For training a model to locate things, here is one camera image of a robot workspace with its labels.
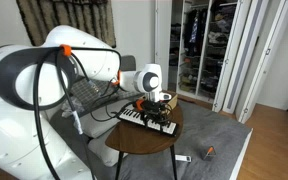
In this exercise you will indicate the shaggy brown wall hanging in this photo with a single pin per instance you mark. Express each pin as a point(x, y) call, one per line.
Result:
point(64, 16)

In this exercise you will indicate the wide white folding door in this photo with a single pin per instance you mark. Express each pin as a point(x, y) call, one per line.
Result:
point(267, 66)

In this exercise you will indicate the grey padded headboard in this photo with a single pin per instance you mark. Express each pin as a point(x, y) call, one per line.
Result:
point(128, 62)

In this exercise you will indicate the open white wardrobe with clothes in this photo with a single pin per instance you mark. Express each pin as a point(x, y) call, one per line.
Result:
point(197, 50)

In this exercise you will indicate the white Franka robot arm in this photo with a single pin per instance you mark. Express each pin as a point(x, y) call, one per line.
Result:
point(14, 133)

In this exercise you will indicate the plaid grey cushion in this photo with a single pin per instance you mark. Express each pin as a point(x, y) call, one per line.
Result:
point(84, 91)

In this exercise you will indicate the grey sofa bed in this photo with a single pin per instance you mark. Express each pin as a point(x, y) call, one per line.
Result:
point(65, 128)

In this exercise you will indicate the round dark wooden table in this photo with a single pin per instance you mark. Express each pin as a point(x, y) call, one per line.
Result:
point(134, 138)

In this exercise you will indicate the grey floor rug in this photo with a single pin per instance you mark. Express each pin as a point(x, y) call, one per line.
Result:
point(210, 133)

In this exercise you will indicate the small white pillow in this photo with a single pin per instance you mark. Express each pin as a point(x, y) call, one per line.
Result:
point(105, 151)

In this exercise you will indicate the small grey orange triangular object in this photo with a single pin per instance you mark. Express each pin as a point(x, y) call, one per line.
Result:
point(210, 154)

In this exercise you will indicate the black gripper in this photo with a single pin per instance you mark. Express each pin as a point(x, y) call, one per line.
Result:
point(154, 107)

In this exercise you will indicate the narrow white folding door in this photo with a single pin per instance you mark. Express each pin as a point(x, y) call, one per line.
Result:
point(230, 50)

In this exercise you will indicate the large white pillow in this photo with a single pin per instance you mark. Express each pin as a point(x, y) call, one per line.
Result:
point(99, 126)

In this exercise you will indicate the black mini piano keyboard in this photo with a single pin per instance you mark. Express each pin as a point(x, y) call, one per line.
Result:
point(132, 116)

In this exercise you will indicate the white door with grey stripe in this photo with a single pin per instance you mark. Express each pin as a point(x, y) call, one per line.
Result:
point(247, 56)

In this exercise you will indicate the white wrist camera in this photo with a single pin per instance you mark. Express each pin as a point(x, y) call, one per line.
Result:
point(165, 97)

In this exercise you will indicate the brown wooden box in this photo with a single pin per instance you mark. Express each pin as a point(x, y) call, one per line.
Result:
point(173, 101)

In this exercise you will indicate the white remote control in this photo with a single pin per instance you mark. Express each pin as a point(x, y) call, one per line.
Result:
point(183, 158)

